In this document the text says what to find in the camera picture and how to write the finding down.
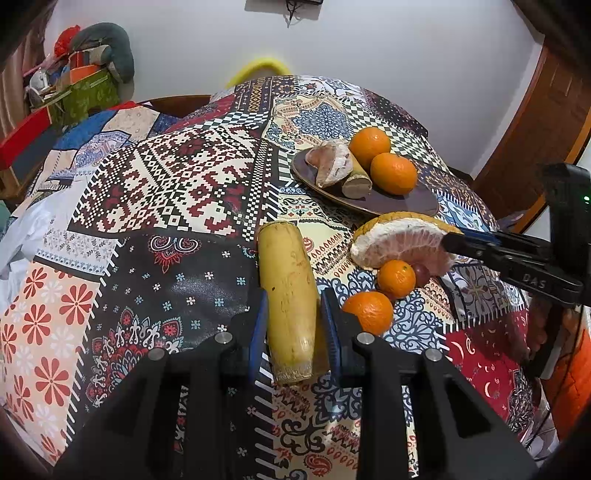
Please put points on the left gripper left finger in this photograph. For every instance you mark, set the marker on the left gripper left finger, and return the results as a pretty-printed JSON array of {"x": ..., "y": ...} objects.
[{"x": 170, "y": 416}]

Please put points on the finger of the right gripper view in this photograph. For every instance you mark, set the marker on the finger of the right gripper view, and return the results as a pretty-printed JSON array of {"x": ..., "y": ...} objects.
[{"x": 535, "y": 265}]

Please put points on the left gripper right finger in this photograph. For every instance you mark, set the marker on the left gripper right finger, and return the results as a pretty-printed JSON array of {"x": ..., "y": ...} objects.
[{"x": 459, "y": 436}]

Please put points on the pomelo wedge with rind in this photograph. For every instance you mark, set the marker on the pomelo wedge with rind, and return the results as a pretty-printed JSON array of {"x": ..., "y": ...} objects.
[{"x": 412, "y": 237}]

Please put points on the large orange with sticker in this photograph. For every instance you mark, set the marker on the large orange with sticker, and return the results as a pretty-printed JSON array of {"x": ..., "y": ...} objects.
[{"x": 394, "y": 174}]

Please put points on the long yellow sugarcane piece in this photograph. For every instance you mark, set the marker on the long yellow sugarcane piece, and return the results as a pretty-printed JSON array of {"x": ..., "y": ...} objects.
[{"x": 295, "y": 334}]

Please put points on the short yellow sugarcane piece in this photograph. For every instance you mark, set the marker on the short yellow sugarcane piece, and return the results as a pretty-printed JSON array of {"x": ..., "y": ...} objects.
[{"x": 358, "y": 184}]

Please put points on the peeled pomelo segment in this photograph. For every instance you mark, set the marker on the peeled pomelo segment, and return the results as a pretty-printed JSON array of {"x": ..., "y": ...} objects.
[{"x": 333, "y": 162}]

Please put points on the dark red grape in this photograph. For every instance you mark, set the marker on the dark red grape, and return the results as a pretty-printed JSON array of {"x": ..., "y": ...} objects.
[{"x": 422, "y": 274}]

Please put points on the mandarin orange near cane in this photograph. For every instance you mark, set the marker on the mandarin orange near cane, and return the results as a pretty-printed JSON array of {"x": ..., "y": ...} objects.
[{"x": 373, "y": 309}]

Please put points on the small mandarin orange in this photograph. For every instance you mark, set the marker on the small mandarin orange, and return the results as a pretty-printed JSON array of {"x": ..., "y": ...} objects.
[{"x": 396, "y": 279}]

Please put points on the patchwork patterned quilt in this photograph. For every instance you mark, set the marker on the patchwork patterned quilt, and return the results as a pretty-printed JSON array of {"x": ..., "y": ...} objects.
[{"x": 152, "y": 247}]

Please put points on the small orange fruit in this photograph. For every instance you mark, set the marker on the small orange fruit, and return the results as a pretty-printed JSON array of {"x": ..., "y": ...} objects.
[{"x": 367, "y": 143}]

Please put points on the red flat box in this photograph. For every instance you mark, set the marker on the red flat box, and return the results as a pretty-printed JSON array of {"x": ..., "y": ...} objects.
[{"x": 25, "y": 133}]

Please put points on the yellow fuzzy headboard item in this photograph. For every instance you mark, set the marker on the yellow fuzzy headboard item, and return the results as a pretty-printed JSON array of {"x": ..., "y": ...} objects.
[{"x": 256, "y": 68}]

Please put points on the green storage box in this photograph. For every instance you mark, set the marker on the green storage box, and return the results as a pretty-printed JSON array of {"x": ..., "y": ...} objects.
[{"x": 82, "y": 99}]

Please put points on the grey rolled cushion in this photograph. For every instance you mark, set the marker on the grey rolled cushion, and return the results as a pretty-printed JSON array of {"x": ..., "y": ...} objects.
[{"x": 108, "y": 46}]

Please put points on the red plush toy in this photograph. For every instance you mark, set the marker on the red plush toy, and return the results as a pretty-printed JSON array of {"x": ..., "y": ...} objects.
[{"x": 62, "y": 44}]

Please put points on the wooden door frame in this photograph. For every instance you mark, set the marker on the wooden door frame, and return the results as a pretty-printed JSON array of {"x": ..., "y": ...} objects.
[{"x": 546, "y": 129}]

